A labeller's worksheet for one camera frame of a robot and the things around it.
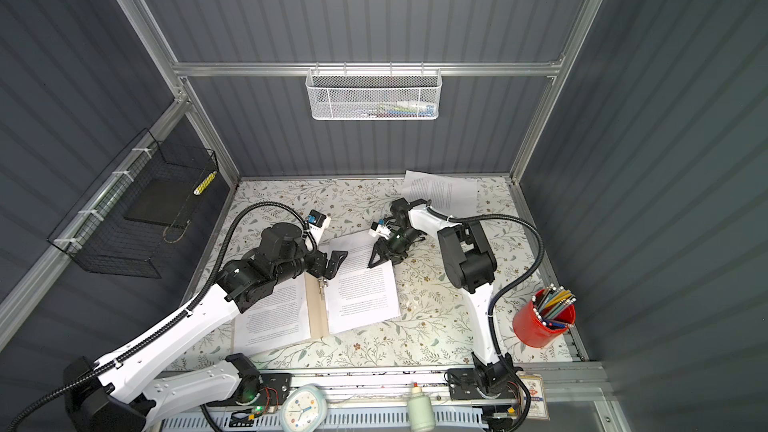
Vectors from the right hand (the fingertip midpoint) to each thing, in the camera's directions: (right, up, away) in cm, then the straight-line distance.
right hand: (379, 268), depth 92 cm
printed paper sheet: (-29, -14, -6) cm, 32 cm away
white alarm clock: (-17, -28, -23) cm, 40 cm away
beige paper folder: (-18, -10, -5) cm, 21 cm away
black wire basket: (-59, +19, -20) cm, 65 cm away
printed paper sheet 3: (+28, +23, +23) cm, 43 cm away
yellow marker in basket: (-48, +26, -11) cm, 56 cm away
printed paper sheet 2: (-6, -7, -5) cm, 10 cm away
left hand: (-11, +9, -17) cm, 22 cm away
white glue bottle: (+10, -25, -27) cm, 39 cm away
